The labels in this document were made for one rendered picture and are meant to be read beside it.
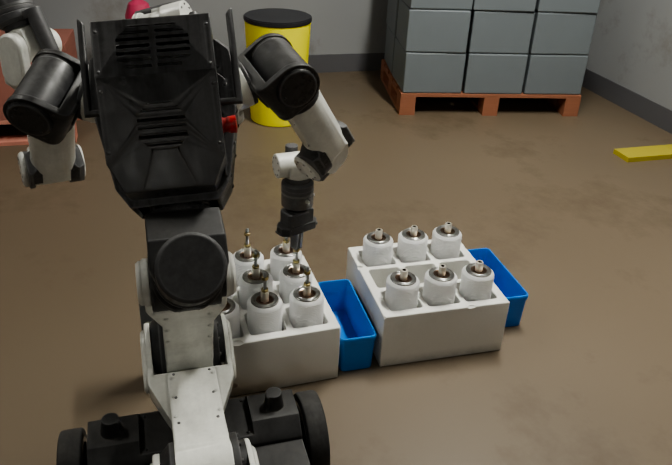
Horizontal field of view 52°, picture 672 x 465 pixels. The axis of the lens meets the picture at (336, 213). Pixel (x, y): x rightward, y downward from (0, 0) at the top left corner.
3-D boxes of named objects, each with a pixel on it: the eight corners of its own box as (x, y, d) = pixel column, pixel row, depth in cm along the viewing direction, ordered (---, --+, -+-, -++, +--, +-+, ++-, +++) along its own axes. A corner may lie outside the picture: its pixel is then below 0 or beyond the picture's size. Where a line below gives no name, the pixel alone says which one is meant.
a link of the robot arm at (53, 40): (22, 14, 152) (44, 63, 154) (-19, 18, 143) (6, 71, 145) (56, -5, 146) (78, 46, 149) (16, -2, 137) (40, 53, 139)
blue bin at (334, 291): (375, 368, 200) (378, 335, 195) (338, 374, 198) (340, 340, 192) (347, 308, 226) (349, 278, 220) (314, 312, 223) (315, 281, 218)
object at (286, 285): (313, 330, 204) (314, 279, 195) (280, 332, 202) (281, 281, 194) (308, 311, 212) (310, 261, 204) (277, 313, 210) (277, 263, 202)
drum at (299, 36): (250, 131, 361) (248, 23, 335) (241, 108, 391) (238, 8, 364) (315, 127, 370) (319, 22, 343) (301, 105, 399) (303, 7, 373)
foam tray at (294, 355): (338, 377, 196) (340, 327, 188) (200, 403, 185) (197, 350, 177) (302, 300, 229) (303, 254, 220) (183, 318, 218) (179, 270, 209)
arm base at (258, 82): (327, 106, 135) (315, 58, 127) (268, 134, 133) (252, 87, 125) (297, 70, 145) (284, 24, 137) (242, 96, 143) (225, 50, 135)
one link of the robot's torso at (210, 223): (237, 299, 108) (224, 190, 111) (152, 309, 105) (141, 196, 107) (222, 306, 135) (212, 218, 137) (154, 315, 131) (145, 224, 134)
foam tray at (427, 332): (500, 350, 210) (510, 302, 202) (379, 367, 201) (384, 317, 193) (450, 280, 244) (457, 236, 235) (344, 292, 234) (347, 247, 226)
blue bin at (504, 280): (524, 326, 222) (530, 295, 216) (492, 330, 219) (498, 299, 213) (483, 275, 247) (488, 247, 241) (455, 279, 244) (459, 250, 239)
